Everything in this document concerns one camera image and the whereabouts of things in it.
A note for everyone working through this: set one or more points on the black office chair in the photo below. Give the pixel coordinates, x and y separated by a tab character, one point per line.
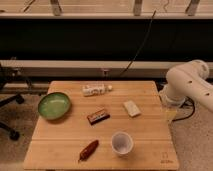
5	123

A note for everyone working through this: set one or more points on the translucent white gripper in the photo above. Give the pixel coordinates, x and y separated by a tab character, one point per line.
172	99

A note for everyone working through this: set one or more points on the white plastic bottle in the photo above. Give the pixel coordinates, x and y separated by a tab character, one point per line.
95	89

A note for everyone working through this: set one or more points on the white sponge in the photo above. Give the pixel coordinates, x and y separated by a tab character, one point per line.
132	108

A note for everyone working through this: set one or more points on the brown chocolate bar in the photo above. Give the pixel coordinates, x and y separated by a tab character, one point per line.
98	116

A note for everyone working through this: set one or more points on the white ceramic cup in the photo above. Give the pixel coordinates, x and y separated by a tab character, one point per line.
121	143

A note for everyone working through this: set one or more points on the green bowl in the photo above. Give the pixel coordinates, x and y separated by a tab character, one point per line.
54	105

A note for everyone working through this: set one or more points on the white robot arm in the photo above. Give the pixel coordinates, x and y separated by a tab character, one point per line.
186	80

